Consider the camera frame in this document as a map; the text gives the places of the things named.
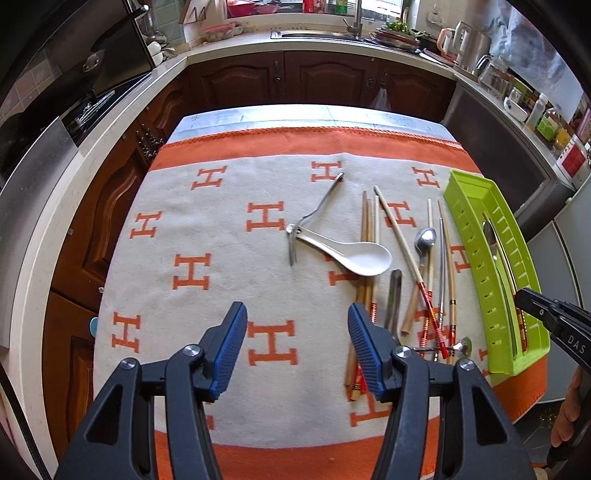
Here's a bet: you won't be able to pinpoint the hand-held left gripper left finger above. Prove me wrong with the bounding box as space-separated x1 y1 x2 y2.
54 301 249 480

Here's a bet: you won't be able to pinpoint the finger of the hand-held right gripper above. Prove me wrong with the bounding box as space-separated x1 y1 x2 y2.
514 286 591 332

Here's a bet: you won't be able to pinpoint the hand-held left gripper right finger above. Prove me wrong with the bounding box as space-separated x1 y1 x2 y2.
347 302 536 480

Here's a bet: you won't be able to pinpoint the thick light bamboo chopstick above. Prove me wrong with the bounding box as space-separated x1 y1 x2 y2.
399 277 423 337

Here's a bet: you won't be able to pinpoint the dull grey metal utensil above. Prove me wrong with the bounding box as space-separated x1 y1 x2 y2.
387 269 403 344

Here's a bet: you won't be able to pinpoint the small shiny metal spoon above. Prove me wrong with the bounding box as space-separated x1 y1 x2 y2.
416 336 472 365

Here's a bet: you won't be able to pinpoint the white ceramic spoon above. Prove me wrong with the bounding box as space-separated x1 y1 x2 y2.
295 228 393 278

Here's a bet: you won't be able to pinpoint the green plastic utensil tray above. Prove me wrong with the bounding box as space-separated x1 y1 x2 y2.
443 169 552 376

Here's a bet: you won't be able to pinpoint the long light red-patterned chopstick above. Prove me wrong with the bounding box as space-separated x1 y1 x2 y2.
372 185 448 361

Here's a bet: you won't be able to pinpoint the light wooden chopstick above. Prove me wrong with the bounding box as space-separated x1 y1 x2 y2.
418 198 435 356

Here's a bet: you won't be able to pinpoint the metal fork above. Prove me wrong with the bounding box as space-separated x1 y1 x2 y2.
285 172 346 267

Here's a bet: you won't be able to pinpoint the person's right hand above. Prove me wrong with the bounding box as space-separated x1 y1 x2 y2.
551 369 587 448

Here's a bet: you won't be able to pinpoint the chopstick with red-gold band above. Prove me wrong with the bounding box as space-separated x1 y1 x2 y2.
501 249 529 358

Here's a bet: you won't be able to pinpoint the grey refrigerator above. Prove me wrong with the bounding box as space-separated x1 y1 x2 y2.
526 185 591 315

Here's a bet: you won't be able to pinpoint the metal chopstick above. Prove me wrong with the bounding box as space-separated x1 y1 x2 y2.
438 218 448 333

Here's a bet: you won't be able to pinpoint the orange and cream patterned blanket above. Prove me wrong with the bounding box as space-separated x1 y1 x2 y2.
92 127 550 480

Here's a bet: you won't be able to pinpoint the white container with red label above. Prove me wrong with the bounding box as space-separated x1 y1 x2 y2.
556 134 589 178

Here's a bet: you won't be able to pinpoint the stainless steel appliance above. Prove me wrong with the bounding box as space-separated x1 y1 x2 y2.
441 80 578 232

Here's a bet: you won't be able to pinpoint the green-labelled jar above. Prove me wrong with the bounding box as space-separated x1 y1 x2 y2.
538 108 561 141

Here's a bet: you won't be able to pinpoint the white-capped clear bottle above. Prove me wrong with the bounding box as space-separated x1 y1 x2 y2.
525 93 549 130

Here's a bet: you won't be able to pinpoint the white ceramic mug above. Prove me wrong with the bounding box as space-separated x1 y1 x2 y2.
503 97 529 121

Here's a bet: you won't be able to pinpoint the glass teapot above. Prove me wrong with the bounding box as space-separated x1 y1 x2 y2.
475 54 511 95

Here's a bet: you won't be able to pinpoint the light blue table cover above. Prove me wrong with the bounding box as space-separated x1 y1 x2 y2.
166 105 458 144

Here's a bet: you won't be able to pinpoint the stainless steel panel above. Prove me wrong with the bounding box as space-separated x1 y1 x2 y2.
0 117 79 352

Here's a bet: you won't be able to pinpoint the large clear plastic bag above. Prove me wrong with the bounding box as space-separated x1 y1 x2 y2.
480 0 583 93

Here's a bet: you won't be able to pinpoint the dark wooden kitchen cabinets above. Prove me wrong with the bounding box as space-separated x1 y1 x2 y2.
41 51 458 462

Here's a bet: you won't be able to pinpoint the plate of green vegetables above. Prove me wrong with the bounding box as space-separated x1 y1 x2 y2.
369 21 423 49

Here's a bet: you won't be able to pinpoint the pink food container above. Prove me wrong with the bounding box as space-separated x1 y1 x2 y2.
203 23 243 42

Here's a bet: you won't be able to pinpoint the stainless steel sink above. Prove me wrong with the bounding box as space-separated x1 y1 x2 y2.
270 28 370 42

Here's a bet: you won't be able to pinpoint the black range hood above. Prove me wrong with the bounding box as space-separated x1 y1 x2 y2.
0 0 155 171

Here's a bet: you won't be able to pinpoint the metal faucet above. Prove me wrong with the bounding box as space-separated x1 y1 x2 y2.
346 0 365 35

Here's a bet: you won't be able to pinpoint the red basin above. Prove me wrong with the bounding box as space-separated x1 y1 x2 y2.
226 0 257 19

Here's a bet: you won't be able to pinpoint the long-handled metal spoon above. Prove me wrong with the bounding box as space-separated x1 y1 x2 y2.
481 220 520 356

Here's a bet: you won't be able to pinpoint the steel kettle with pink handle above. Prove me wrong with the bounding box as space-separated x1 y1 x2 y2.
436 21 492 75

